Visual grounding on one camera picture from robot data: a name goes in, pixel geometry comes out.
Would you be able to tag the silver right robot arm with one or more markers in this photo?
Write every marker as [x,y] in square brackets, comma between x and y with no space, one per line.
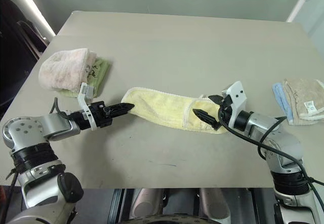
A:
[278,137]

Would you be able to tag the black chair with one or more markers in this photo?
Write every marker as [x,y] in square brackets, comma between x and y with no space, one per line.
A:
[15,44]

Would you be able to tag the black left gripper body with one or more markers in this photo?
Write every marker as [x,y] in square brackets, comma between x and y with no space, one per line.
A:
[101,115]

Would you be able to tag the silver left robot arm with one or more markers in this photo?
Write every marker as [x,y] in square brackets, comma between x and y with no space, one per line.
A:
[50,126]

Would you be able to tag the folded pink towel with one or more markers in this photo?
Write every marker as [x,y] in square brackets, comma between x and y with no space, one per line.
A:
[65,69]

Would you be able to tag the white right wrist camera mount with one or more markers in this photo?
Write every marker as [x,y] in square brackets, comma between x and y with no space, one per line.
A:
[238,94]

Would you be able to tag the folded beige towel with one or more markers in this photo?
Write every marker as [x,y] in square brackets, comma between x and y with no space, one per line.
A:
[301,92]

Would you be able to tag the folded blue towel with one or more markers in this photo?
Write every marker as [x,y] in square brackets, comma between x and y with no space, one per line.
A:
[278,92]

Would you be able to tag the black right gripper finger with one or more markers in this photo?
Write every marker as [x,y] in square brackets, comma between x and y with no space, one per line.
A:
[207,119]
[217,99]

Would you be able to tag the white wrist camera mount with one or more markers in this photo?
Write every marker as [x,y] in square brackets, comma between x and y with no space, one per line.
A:
[84,99]
[238,94]

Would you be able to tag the folded green towel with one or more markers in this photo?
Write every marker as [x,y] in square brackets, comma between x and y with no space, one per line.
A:
[101,69]

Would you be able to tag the yellow fleece towel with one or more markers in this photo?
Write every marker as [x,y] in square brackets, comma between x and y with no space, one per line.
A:
[162,107]

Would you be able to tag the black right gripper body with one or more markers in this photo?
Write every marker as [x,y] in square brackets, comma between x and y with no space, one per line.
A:
[227,115]

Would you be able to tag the grey rounded shape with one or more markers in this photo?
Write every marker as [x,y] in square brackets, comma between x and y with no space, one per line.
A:
[148,203]
[215,203]

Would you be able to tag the white slanted bar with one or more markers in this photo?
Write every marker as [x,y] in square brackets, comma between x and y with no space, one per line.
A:
[35,11]

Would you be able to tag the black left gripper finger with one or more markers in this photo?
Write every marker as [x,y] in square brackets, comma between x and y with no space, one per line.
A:
[122,107]
[120,113]

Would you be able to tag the white panel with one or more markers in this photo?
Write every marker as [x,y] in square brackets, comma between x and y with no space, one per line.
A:
[311,3]

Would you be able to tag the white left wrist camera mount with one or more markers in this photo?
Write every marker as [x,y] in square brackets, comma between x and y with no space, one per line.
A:
[84,99]

